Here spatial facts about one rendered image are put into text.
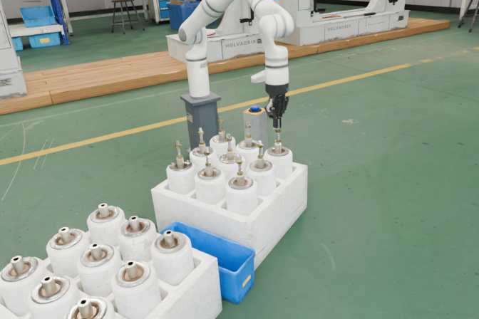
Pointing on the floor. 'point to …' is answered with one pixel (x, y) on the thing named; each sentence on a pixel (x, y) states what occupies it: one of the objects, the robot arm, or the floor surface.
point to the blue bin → (233, 284)
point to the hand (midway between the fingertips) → (277, 122)
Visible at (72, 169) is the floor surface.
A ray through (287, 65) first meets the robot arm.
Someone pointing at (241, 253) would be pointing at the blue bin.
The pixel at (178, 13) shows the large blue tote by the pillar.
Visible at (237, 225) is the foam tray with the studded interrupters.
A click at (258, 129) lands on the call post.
